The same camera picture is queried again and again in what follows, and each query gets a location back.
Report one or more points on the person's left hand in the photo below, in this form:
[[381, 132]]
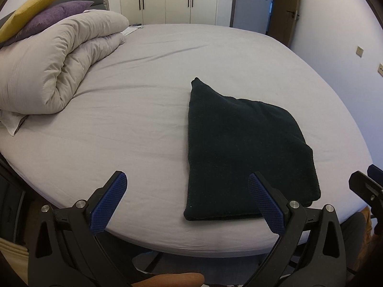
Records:
[[173, 279]]

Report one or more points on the white papers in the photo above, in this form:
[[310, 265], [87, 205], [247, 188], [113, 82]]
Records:
[[131, 30]]

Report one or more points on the beige rolled duvet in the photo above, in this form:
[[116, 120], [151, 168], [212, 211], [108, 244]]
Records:
[[45, 65]]

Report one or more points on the bed with grey sheet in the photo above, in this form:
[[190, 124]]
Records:
[[134, 125]]

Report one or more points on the white pillow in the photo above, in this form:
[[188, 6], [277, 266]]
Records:
[[12, 122]]

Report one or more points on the white tall cabinet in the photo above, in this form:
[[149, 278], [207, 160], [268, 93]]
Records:
[[226, 3]]

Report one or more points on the beige wall switch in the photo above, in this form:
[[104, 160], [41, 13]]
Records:
[[381, 70], [360, 50]]

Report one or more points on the purple pillow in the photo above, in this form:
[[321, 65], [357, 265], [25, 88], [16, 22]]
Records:
[[54, 16]]

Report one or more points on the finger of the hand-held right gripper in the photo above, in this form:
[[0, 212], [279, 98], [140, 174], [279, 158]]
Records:
[[363, 185], [376, 173]]

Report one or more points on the yellow pillow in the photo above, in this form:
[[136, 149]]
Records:
[[30, 6]]

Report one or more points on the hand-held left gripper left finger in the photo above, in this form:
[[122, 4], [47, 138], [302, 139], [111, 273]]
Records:
[[109, 203]]

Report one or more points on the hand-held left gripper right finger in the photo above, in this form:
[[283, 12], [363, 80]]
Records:
[[266, 203]]

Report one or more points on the dark green garment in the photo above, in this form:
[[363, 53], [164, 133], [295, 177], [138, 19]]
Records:
[[239, 140]]

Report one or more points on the dark nightstand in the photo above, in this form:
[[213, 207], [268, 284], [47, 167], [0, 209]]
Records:
[[12, 197]]

